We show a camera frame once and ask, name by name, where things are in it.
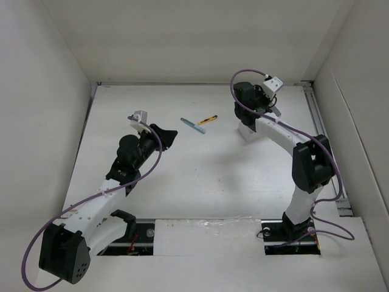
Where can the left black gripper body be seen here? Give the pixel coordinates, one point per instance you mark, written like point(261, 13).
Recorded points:
point(149, 143)

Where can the white three-compartment container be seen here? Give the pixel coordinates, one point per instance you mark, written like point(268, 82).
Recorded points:
point(247, 134)

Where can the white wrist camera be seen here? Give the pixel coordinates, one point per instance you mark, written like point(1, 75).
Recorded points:
point(272, 85)
point(138, 121)

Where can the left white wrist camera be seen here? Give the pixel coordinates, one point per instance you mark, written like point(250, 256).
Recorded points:
point(138, 121)

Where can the yellow utility knife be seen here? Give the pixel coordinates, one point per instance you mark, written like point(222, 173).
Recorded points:
point(208, 120)

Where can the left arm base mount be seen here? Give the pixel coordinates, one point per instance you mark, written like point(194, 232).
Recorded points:
point(138, 239)

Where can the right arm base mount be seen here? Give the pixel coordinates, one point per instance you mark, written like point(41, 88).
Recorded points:
point(281, 239)

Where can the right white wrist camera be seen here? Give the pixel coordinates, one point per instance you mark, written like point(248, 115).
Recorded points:
point(272, 85)

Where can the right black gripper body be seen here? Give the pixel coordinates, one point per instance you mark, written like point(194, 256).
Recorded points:
point(263, 97)

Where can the aluminium side rail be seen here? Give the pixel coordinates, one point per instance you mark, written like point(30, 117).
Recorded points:
point(340, 198)

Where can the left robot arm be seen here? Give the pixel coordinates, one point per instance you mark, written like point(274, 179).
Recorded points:
point(68, 247)

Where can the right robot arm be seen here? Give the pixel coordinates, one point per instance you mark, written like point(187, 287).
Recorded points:
point(312, 161)

